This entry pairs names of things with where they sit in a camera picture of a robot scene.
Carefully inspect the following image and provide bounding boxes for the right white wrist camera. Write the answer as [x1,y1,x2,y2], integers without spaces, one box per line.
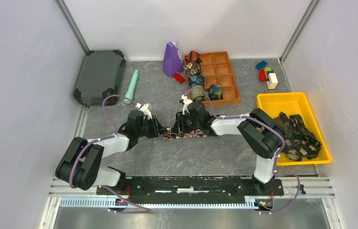
[179,95,193,115]

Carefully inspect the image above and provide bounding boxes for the rolled olive patterned tie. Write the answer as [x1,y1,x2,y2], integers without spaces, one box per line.
[190,85,206,102]

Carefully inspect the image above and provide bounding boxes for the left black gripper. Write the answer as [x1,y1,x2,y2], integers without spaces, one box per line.
[136,114,168,138]

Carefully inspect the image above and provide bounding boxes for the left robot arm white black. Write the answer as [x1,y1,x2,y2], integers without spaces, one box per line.
[55,110,168,194]

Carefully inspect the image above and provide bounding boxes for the mint green flashlight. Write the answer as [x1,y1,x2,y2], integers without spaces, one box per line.
[124,70,139,104]

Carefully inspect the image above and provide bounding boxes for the blue toy brick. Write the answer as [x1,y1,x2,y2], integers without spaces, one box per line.
[255,61,268,71]

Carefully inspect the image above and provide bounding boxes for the orange compartment tray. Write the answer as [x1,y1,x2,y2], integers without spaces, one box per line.
[200,51,241,106]

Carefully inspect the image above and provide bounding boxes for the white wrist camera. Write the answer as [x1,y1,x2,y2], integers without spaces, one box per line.
[135,103,152,120]
[179,95,193,115]

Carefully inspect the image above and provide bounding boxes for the rolled brown floral tie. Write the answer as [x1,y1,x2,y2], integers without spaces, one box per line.
[183,61,201,76]

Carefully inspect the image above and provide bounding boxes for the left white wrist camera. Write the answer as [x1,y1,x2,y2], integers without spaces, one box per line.
[135,103,152,120]

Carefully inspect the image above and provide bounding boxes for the small red block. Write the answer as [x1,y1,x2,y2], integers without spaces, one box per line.
[173,73,186,84]

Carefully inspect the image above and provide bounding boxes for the purple metronome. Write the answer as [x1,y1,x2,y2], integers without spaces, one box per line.
[162,42,184,78]

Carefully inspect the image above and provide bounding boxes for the dark paisley ties in bin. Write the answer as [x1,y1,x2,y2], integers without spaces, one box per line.
[274,112,322,161]

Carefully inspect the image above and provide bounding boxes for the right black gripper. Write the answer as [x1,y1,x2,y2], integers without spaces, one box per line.
[171,110,201,134]

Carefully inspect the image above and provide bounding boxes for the rolled orange black tie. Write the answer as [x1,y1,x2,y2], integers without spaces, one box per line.
[185,50,202,64]

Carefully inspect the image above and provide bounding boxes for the colourful toy block stack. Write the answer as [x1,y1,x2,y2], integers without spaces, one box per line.
[258,67,278,90]

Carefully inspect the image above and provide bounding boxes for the yellow plastic bin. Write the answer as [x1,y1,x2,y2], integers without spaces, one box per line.
[257,92,332,167]

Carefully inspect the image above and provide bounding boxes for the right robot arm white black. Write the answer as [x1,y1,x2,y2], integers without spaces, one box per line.
[171,99,285,195]

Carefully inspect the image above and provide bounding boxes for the black pink rose tie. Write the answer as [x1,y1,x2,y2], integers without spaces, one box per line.
[159,126,207,139]

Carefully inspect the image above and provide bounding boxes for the rolled navy gold tie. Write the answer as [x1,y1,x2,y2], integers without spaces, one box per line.
[208,84,222,101]

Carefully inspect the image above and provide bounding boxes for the aluminium rail frame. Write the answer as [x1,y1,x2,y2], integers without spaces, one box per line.
[49,177,335,210]

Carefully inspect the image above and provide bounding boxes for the dark green suitcase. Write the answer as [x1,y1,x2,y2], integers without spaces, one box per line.
[73,50,126,106]

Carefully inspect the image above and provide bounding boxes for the rolled blue patterned tie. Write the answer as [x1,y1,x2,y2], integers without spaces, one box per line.
[188,74,205,88]

